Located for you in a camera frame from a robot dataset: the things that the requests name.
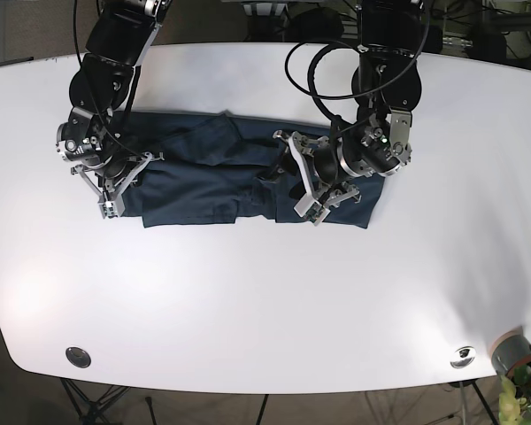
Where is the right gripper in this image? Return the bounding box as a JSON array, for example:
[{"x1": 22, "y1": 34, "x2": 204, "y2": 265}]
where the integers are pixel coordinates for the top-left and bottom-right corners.
[{"x1": 69, "y1": 151, "x2": 164, "y2": 208}]

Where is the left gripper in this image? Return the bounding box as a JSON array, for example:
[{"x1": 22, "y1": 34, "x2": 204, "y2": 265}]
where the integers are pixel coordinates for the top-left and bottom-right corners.
[{"x1": 258, "y1": 130, "x2": 361, "y2": 212}]

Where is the dark blue T-shirt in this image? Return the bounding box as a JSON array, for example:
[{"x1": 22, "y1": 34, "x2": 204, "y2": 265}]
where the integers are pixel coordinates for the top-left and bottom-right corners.
[{"x1": 110, "y1": 110, "x2": 386, "y2": 230}]

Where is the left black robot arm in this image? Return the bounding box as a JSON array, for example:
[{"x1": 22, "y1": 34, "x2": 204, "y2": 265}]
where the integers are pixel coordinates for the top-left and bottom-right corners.
[{"x1": 264, "y1": 1, "x2": 430, "y2": 223}]

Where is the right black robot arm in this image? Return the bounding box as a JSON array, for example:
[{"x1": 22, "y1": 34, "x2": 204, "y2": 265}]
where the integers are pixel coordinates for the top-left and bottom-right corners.
[{"x1": 56, "y1": 1, "x2": 170, "y2": 218}]

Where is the left silver table grommet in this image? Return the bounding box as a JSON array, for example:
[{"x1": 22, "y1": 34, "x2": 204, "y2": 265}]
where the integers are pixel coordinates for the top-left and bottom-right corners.
[{"x1": 65, "y1": 346, "x2": 91, "y2": 368}]

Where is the silver table grommet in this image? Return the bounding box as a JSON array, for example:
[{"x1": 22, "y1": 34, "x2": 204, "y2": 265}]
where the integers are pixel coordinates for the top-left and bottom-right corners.
[
  {"x1": 65, "y1": 346, "x2": 91, "y2": 368},
  {"x1": 450, "y1": 346, "x2": 476, "y2": 369}
]

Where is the right silver table grommet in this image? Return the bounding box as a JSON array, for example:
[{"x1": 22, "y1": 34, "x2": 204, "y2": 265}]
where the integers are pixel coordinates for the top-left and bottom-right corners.
[{"x1": 450, "y1": 346, "x2": 476, "y2": 369}]

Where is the grey plant pot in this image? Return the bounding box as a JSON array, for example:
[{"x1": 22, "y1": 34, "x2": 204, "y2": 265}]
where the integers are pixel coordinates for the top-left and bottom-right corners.
[{"x1": 489, "y1": 329, "x2": 531, "y2": 377}]

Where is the green potted plant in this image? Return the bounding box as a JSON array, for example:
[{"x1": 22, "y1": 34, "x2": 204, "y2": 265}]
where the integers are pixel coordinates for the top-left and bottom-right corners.
[{"x1": 498, "y1": 365, "x2": 531, "y2": 425}]

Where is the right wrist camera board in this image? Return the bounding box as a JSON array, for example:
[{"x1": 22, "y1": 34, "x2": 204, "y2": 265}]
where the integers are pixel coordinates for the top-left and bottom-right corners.
[{"x1": 98, "y1": 198, "x2": 125, "y2": 219}]

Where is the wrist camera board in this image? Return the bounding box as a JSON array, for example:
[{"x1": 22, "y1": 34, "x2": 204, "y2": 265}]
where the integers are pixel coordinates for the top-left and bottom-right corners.
[
  {"x1": 98, "y1": 198, "x2": 125, "y2": 219},
  {"x1": 294, "y1": 193, "x2": 330, "y2": 226}
]

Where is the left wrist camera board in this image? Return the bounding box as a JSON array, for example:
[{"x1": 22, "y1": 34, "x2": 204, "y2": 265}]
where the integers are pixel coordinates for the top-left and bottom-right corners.
[{"x1": 294, "y1": 193, "x2": 330, "y2": 226}]

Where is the black table leg frame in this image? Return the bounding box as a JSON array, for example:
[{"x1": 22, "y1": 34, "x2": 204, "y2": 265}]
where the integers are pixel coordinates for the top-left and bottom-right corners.
[{"x1": 60, "y1": 378, "x2": 131, "y2": 425}]

